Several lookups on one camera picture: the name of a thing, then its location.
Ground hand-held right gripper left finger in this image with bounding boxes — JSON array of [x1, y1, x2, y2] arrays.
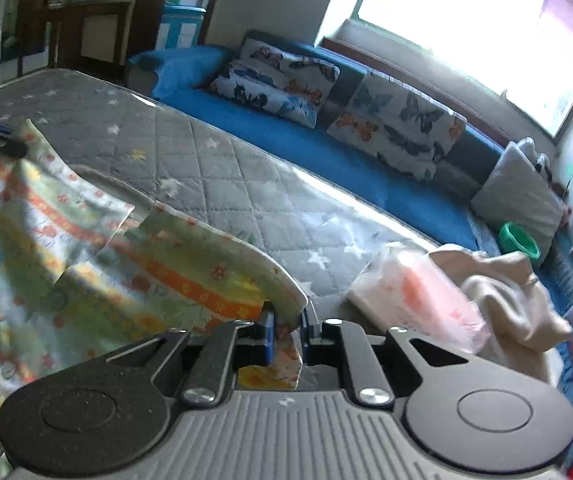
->
[[104, 302, 277, 408]]

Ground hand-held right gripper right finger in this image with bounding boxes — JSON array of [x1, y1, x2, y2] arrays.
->
[[299, 307, 472, 408]]

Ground floral patterned green clothes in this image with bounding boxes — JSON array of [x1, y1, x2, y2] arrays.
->
[[0, 119, 310, 480]]

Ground pink white tissue pack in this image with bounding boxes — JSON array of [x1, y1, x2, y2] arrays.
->
[[349, 242, 490, 356]]

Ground blue sofa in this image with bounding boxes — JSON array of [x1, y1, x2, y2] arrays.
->
[[125, 30, 573, 461]]

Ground beige cloth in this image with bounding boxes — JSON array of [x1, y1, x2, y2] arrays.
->
[[429, 243, 573, 386]]

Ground blue and white cabinet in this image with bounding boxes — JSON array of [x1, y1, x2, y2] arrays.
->
[[160, 4, 207, 51]]

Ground square butterfly print cushion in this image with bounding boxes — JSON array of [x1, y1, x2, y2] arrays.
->
[[327, 72, 468, 182]]

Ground green bowl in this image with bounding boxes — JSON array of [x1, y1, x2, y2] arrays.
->
[[498, 222, 542, 257]]

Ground grey cushion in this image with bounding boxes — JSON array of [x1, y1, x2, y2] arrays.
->
[[471, 141, 566, 267]]

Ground long butterfly print cushion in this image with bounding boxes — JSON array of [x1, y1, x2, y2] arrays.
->
[[210, 37, 341, 129]]

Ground white plush pillow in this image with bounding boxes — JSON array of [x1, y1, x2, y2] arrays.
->
[[514, 136, 560, 186]]

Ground window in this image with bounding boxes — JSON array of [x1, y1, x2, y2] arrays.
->
[[317, 0, 573, 138]]

